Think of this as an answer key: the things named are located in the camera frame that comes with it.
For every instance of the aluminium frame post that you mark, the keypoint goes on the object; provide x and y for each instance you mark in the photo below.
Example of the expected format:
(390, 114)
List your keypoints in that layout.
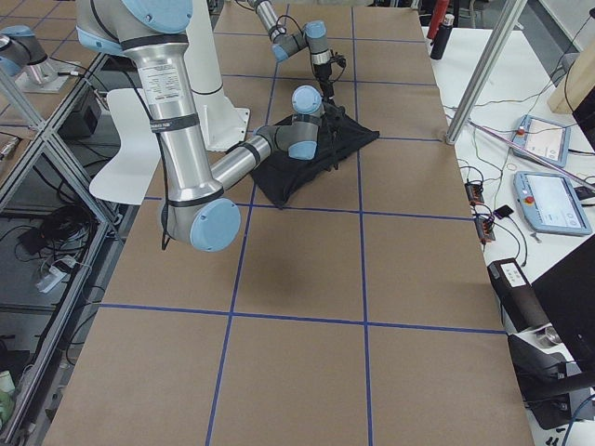
(494, 46)

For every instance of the black t-shirt with logo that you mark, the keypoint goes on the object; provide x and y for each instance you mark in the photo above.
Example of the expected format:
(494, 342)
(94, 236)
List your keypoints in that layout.
(280, 176)

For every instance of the blue teach pendant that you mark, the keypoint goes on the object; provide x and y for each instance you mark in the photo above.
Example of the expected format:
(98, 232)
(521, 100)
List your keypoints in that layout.
(549, 204)
(543, 138)

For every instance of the red bottle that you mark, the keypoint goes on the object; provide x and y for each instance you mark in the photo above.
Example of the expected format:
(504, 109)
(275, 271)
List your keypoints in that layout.
(437, 16)

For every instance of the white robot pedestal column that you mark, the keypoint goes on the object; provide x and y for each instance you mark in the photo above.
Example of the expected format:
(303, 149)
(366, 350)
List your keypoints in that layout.
(223, 125)

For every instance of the black water bottle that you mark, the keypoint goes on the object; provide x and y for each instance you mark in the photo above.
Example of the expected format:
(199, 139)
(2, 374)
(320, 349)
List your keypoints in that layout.
(442, 36)

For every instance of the upper blue teach pendant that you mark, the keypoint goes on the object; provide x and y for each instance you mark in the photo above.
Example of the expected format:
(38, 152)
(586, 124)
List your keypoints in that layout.
(543, 138)

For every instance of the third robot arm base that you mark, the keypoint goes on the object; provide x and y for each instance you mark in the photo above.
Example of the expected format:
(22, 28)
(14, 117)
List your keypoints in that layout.
(24, 59)

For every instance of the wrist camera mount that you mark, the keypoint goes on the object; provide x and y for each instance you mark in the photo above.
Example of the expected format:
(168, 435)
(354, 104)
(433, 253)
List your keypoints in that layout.
(339, 60)

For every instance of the lower blue teach pendant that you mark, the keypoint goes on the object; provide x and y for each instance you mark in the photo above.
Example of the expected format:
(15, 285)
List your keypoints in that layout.
(549, 204)

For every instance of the white chair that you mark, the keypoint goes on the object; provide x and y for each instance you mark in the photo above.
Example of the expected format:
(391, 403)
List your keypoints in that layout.
(127, 176)

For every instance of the black monitor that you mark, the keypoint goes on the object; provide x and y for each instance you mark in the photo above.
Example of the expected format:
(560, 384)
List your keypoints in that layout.
(566, 293)

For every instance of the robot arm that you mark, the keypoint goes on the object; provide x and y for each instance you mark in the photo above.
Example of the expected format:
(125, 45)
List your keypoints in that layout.
(284, 45)
(165, 39)

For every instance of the black box device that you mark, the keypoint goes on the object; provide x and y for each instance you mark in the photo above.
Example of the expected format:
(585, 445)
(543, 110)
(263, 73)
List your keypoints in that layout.
(516, 295)

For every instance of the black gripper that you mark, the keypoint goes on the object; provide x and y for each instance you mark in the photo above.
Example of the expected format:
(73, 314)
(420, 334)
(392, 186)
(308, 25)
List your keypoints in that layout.
(323, 72)
(330, 112)

